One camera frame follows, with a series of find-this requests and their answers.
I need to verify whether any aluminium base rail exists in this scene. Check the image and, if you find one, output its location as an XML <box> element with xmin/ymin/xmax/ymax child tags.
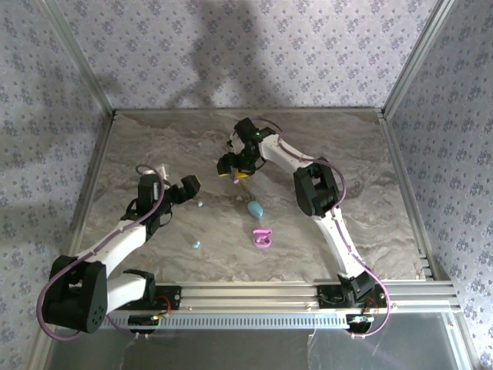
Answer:
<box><xmin>156</xmin><ymin>280</ymin><xmax>461</xmax><ymax>312</ymax></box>

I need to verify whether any grey metal sheet panel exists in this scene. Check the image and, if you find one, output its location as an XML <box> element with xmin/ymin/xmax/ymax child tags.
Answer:
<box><xmin>45</xmin><ymin>325</ymin><xmax>469</xmax><ymax>370</ymax></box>

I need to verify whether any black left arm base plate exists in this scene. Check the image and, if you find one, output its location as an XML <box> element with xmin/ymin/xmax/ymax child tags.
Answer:
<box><xmin>111</xmin><ymin>284</ymin><xmax>183</xmax><ymax>311</ymax></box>

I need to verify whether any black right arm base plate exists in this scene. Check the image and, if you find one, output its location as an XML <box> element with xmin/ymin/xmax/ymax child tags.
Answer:
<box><xmin>317</xmin><ymin>284</ymin><xmax>386</xmax><ymax>309</ymax></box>

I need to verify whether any aluminium table edge rail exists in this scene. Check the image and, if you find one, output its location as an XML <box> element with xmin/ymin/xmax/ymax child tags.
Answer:
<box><xmin>113</xmin><ymin>107</ymin><xmax>386</xmax><ymax>116</ymax></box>
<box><xmin>57</xmin><ymin>113</ymin><xmax>116</xmax><ymax>263</ymax></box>
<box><xmin>379</xmin><ymin>111</ymin><xmax>438</xmax><ymax>282</ymax></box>

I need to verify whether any aluminium frame post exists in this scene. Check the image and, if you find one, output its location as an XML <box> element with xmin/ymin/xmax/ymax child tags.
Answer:
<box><xmin>383</xmin><ymin>0</ymin><xmax>459</xmax><ymax>116</ymax></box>
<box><xmin>38</xmin><ymin>0</ymin><xmax>118</xmax><ymax>119</ymax></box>
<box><xmin>446</xmin><ymin>310</ymin><xmax>482</xmax><ymax>370</ymax></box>

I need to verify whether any grey slotted cable duct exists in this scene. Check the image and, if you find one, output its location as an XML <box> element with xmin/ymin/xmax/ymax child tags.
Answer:
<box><xmin>103</xmin><ymin>312</ymin><xmax>352</xmax><ymax>329</ymax></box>

